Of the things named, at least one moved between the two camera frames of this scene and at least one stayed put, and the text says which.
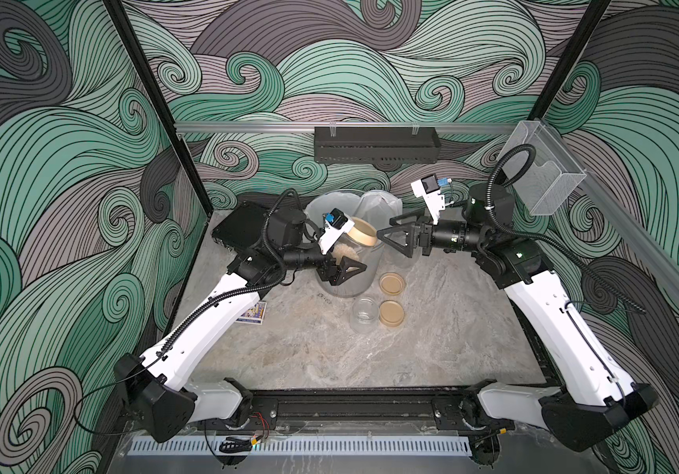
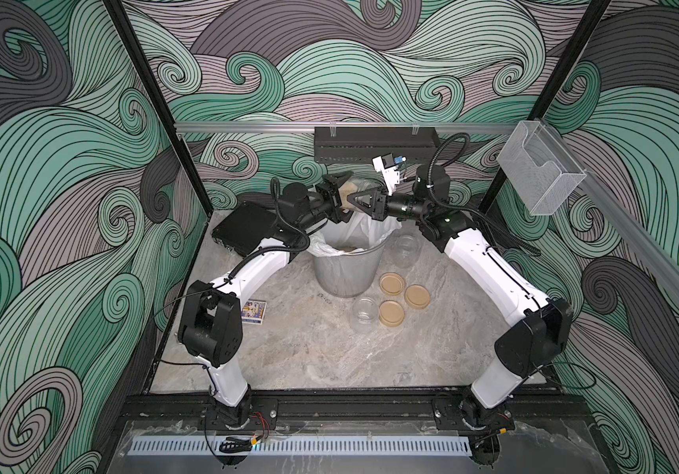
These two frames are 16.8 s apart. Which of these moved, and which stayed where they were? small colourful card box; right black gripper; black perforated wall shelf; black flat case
Moved: right black gripper
Stayed: black perforated wall shelf; black flat case; small colourful card box
